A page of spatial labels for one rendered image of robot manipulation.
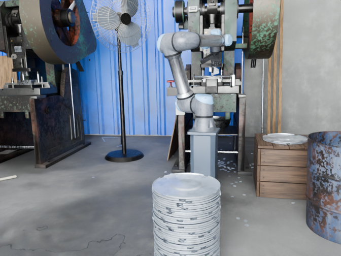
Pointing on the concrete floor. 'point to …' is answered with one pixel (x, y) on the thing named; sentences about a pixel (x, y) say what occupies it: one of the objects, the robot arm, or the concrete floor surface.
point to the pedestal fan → (135, 34)
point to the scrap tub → (324, 185)
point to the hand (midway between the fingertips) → (211, 75)
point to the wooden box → (280, 169)
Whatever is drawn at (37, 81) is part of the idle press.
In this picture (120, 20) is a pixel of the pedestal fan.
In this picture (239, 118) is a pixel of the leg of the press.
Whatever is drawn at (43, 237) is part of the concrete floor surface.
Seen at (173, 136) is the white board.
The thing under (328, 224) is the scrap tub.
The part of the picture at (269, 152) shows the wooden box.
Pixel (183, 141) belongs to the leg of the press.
